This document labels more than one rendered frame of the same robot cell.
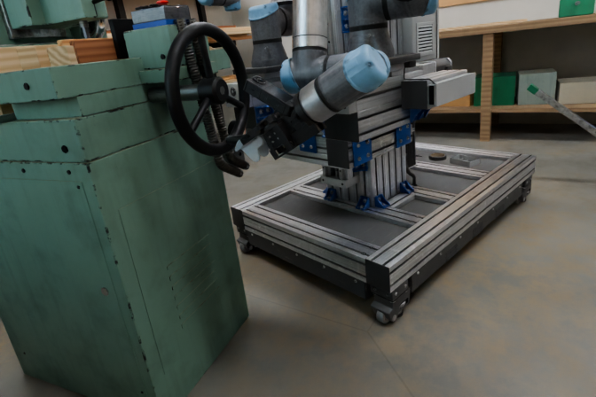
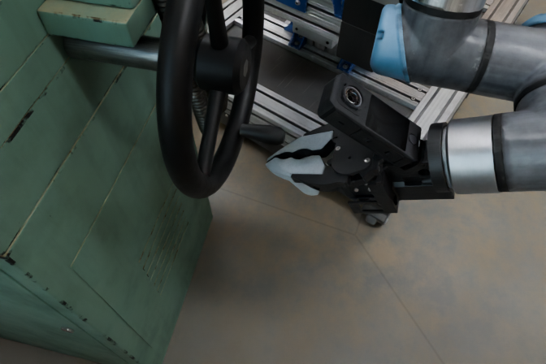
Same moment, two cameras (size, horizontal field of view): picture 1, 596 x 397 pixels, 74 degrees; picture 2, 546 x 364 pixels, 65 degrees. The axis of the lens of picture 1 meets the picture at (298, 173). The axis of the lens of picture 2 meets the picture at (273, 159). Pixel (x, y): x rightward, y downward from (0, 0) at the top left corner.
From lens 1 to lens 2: 62 cm
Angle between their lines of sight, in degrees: 37
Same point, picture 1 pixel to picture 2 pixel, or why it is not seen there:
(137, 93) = (45, 60)
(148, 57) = not seen: outside the picture
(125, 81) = (18, 52)
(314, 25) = not seen: outside the picture
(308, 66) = (446, 54)
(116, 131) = (33, 162)
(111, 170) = (45, 228)
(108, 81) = not seen: outside the picture
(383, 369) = (379, 285)
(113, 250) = (78, 313)
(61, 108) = not seen: outside the picture
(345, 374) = (340, 295)
